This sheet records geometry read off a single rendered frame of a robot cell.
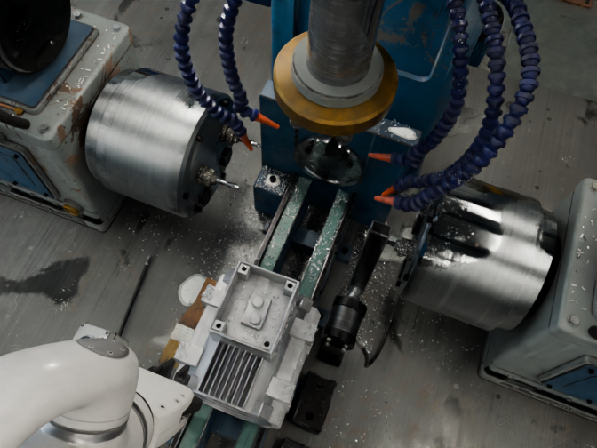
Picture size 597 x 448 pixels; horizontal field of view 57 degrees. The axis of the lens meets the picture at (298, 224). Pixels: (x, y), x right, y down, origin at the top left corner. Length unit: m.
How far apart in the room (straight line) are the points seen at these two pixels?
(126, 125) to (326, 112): 0.39
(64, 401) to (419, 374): 0.85
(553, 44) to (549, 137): 1.50
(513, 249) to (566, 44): 2.20
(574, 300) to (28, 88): 0.96
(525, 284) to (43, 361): 0.72
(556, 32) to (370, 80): 2.36
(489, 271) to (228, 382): 0.44
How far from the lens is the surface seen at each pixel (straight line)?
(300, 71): 0.78
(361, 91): 0.76
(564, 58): 2.99
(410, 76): 1.04
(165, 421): 0.65
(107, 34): 1.14
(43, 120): 1.04
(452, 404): 1.20
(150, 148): 0.98
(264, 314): 0.85
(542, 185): 1.47
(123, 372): 0.51
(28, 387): 0.46
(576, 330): 0.92
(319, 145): 1.06
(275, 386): 0.87
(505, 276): 0.93
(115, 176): 1.04
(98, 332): 0.94
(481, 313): 0.97
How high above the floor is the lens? 1.94
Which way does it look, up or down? 64 degrees down
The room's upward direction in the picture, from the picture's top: 5 degrees clockwise
